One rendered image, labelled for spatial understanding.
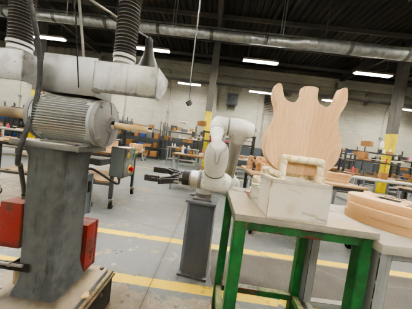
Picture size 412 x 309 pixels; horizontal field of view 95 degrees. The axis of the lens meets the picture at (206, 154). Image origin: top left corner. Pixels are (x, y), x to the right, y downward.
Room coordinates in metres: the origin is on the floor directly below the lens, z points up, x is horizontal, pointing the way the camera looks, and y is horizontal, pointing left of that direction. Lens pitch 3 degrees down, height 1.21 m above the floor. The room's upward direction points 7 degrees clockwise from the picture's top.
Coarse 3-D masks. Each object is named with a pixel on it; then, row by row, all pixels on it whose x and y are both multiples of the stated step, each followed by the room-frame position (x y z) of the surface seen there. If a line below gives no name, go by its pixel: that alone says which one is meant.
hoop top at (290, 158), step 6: (282, 156) 0.83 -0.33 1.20; (288, 156) 0.82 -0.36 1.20; (294, 156) 0.82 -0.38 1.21; (300, 156) 0.83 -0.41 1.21; (294, 162) 0.83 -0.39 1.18; (300, 162) 0.83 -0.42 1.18; (306, 162) 0.82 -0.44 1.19; (312, 162) 0.82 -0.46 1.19; (318, 162) 0.82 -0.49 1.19; (324, 162) 0.82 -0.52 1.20
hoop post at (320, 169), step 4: (324, 164) 0.82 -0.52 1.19; (316, 168) 0.84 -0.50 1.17; (320, 168) 0.82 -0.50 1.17; (324, 168) 0.82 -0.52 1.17; (316, 172) 0.83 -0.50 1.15; (320, 172) 0.82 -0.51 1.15; (316, 176) 0.83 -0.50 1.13; (320, 176) 0.82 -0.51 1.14; (316, 180) 0.83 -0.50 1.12; (320, 180) 0.82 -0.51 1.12
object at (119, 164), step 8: (112, 152) 1.23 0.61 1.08; (120, 152) 1.23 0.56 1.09; (112, 160) 1.23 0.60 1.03; (120, 160) 1.23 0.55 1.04; (128, 160) 1.28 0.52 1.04; (112, 168) 1.23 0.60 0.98; (120, 168) 1.23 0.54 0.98; (128, 168) 1.28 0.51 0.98; (104, 176) 1.23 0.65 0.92; (112, 176) 1.23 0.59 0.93; (120, 176) 1.23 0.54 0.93
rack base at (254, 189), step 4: (252, 184) 1.09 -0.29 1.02; (256, 184) 1.07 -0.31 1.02; (252, 188) 1.08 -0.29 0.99; (256, 188) 1.00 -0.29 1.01; (252, 192) 1.07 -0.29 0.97; (256, 192) 0.99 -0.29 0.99; (252, 196) 1.06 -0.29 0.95; (256, 196) 0.98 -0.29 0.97; (256, 200) 0.97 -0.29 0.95; (256, 204) 0.96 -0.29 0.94
